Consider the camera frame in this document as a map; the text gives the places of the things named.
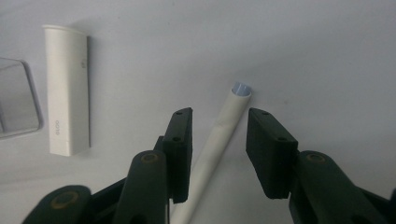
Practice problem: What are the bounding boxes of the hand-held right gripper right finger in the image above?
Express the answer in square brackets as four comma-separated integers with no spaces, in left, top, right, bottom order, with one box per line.
[245,107,390,224]

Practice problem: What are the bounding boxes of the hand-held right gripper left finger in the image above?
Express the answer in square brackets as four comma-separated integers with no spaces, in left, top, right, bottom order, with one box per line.
[112,106,194,224]

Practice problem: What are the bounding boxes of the white pen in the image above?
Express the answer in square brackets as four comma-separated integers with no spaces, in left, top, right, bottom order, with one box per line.
[169,81,253,224]

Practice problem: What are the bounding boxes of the clear plastic organizer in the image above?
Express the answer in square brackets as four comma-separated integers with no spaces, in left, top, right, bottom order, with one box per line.
[0,56,44,140]

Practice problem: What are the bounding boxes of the white rectangular case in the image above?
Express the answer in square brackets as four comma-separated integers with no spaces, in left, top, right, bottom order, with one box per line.
[41,23,92,158]

